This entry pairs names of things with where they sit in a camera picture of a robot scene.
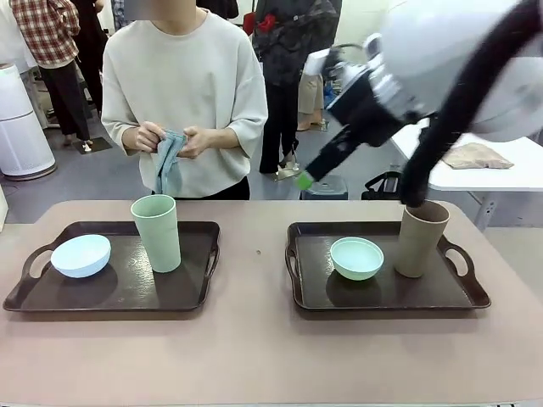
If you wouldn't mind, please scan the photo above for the tall pale green cup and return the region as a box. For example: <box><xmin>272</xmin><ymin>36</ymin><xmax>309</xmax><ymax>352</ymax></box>
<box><xmin>130</xmin><ymin>194</ymin><xmax>182</xmax><ymax>274</ymax></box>

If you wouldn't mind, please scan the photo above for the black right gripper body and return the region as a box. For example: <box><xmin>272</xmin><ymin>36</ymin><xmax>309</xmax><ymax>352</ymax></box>
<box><xmin>326</xmin><ymin>88</ymin><xmax>411</xmax><ymax>148</ymax></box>

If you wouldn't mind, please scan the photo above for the dark brown tray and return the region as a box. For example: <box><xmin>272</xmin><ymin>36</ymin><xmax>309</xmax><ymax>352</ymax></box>
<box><xmin>284</xmin><ymin>220</ymin><xmax>492</xmax><ymax>321</ymax></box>
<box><xmin>2</xmin><ymin>220</ymin><xmax>221</xmax><ymax>314</ymax></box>

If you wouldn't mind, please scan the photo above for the person's left hand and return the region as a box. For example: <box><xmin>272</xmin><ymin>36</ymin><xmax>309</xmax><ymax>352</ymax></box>
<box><xmin>177</xmin><ymin>125</ymin><xmax>221</xmax><ymax>161</ymax></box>

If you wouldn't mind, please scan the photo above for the person's right hand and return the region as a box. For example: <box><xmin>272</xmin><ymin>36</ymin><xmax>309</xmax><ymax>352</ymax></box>
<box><xmin>136</xmin><ymin>121</ymin><xmax>167</xmax><ymax>153</ymax></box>

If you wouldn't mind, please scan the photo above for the person's right forearm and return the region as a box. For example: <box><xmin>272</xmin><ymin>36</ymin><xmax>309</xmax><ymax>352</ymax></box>
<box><xmin>121</xmin><ymin>125</ymin><xmax>141</xmax><ymax>150</ymax></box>

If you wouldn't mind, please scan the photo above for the light blue bowl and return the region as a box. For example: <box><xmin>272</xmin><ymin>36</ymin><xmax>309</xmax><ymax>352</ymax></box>
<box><xmin>50</xmin><ymin>234</ymin><xmax>112</xmax><ymax>280</ymax></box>

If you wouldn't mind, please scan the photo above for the person's left forearm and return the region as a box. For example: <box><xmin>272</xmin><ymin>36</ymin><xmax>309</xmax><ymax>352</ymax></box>
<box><xmin>216</xmin><ymin>126</ymin><xmax>238</xmax><ymax>149</ymax></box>

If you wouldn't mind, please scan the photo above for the bystander in dark clothes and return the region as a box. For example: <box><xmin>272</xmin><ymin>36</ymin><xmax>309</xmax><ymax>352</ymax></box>
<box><xmin>252</xmin><ymin>0</ymin><xmax>343</xmax><ymax>175</ymax></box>

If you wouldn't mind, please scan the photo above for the person in cream sweater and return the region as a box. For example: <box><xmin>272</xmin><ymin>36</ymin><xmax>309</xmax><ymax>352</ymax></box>
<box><xmin>100</xmin><ymin>0</ymin><xmax>268</xmax><ymax>200</ymax></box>

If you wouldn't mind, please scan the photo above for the bystander in plaid shirt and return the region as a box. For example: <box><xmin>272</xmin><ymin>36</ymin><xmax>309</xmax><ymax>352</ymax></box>
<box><xmin>10</xmin><ymin>0</ymin><xmax>92</xmax><ymax>148</ymax></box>

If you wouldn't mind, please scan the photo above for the black right arm cable sleeve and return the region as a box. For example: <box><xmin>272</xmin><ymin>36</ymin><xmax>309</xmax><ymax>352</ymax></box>
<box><xmin>400</xmin><ymin>0</ymin><xmax>531</xmax><ymax>209</ymax></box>

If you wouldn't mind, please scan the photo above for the tall beige cup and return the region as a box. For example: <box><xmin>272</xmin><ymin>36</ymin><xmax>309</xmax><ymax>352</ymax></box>
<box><xmin>393</xmin><ymin>200</ymin><xmax>451</xmax><ymax>279</ymax></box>

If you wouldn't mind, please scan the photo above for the blue-green fabric mat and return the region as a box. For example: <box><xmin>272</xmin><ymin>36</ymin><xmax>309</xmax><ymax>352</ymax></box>
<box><xmin>152</xmin><ymin>129</ymin><xmax>188</xmax><ymax>196</ymax></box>

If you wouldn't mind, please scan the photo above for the beige fabric mat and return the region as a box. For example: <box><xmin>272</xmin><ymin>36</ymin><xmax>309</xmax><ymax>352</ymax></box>
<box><xmin>443</xmin><ymin>142</ymin><xmax>515</xmax><ymax>170</ymax></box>

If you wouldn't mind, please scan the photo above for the pale green bowl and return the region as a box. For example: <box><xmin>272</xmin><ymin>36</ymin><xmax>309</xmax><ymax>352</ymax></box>
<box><xmin>329</xmin><ymin>236</ymin><xmax>385</xmax><ymax>282</ymax></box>

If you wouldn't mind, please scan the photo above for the bystander in black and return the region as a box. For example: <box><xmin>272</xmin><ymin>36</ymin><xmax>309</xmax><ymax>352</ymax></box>
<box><xmin>71</xmin><ymin>0</ymin><xmax>110</xmax><ymax>107</ymax></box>

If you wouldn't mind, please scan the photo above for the black bag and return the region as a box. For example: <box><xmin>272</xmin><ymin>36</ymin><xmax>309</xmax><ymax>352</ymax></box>
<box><xmin>361</xmin><ymin>170</ymin><xmax>404</xmax><ymax>201</ymax></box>

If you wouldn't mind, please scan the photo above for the grey-blue bin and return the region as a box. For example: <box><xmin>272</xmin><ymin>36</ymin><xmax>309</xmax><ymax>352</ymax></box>
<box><xmin>299</xmin><ymin>176</ymin><xmax>350</xmax><ymax>201</ymax></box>

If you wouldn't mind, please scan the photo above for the white air purifier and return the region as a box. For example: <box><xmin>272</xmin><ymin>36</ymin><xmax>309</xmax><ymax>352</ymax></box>
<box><xmin>0</xmin><ymin>62</ymin><xmax>58</xmax><ymax>177</ymax></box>

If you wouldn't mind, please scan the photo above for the bystander in beige trousers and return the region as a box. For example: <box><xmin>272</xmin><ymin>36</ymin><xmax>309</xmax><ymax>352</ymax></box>
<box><xmin>296</xmin><ymin>46</ymin><xmax>336</xmax><ymax>132</ymax></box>

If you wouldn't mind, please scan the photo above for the white side table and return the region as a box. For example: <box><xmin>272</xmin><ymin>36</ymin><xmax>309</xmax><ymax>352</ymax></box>
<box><xmin>389</xmin><ymin>126</ymin><xmax>543</xmax><ymax>232</ymax></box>

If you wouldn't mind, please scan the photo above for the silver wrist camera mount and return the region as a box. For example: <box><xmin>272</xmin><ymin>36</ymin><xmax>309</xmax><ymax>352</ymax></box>
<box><xmin>320</xmin><ymin>33</ymin><xmax>429</xmax><ymax>124</ymax></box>

